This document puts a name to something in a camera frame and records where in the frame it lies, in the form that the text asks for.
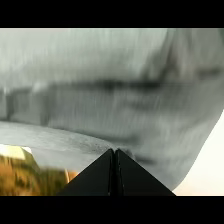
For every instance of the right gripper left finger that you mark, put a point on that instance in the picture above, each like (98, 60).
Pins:
(96, 181)

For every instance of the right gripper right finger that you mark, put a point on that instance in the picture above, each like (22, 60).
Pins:
(136, 181)

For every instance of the grey garment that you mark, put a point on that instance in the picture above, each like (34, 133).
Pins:
(110, 83)

